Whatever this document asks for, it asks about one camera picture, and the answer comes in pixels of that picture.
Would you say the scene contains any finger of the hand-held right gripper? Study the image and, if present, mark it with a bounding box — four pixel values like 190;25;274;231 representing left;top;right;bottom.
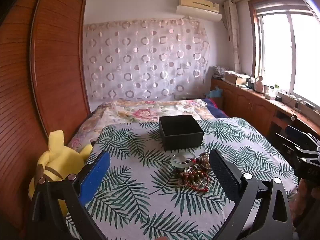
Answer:
285;126;320;147
274;133;300;157

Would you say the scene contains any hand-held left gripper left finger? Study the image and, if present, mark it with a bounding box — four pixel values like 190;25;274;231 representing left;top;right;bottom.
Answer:
31;151;112;240

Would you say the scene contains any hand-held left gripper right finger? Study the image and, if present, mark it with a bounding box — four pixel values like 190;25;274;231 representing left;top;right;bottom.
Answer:
209;149;294;240

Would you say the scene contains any pile of beaded bracelets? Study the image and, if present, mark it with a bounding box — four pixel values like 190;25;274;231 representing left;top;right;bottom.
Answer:
175;151;213;193

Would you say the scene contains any white bangle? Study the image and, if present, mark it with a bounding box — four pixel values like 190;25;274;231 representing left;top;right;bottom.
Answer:
171;152;197;168

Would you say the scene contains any black square box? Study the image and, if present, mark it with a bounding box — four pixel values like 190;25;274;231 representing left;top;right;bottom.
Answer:
159;115;204;152

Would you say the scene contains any person's right hand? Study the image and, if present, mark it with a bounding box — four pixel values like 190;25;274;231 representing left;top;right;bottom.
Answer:
296;179;320;228

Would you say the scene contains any yellow plush toy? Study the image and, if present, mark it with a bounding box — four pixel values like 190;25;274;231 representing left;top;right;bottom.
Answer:
28;130;92;217

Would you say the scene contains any leaf print tablecloth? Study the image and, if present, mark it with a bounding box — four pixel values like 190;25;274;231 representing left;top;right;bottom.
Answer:
65;117;299;240

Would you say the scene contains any wooden cabinet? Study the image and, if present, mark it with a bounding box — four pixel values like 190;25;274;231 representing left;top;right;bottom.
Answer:
211;77;320;153

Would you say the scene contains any white jug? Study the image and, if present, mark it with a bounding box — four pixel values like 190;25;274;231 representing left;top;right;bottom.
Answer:
254;76;264;93

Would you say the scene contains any dark blue blanket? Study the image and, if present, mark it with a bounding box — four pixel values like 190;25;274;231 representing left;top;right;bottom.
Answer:
201;99;229;119

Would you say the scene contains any cardboard box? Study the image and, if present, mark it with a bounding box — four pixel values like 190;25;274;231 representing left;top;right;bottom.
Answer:
224;71;250;85

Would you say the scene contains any window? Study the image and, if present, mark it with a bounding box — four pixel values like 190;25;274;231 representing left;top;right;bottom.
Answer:
247;0;320;110

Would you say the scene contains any teal cloth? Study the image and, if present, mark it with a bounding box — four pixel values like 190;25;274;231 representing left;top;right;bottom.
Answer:
205;86;224;99

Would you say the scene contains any floral bedspread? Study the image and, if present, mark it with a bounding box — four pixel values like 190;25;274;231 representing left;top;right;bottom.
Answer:
67;99;215;153

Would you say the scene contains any pile of papers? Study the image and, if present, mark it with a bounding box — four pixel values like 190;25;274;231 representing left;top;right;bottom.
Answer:
212;66;229;78

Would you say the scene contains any beige window curtain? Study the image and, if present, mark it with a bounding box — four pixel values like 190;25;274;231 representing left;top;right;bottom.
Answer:
223;0;242;74

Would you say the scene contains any circle patterned sheer curtain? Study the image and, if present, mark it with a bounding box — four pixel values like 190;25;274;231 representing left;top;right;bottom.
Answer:
84;17;210;100

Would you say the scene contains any wooden wardrobe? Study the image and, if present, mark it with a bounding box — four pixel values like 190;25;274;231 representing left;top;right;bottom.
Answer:
0;0;91;230

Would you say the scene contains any wall air conditioner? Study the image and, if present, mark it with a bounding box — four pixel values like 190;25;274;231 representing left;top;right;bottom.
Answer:
176;0;223;22

